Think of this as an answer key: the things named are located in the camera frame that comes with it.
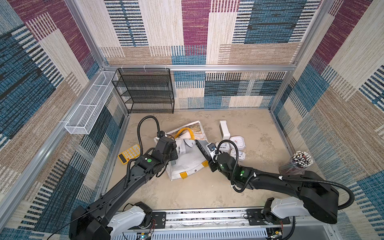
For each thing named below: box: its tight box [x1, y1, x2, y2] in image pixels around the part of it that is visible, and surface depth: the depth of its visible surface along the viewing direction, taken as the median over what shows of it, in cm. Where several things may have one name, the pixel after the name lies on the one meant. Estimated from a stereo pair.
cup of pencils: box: [279, 150, 314, 175], surface depth 76 cm
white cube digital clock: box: [219, 120, 231, 140], surface depth 104 cm
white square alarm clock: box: [229, 135, 246, 151], surface depth 101 cm
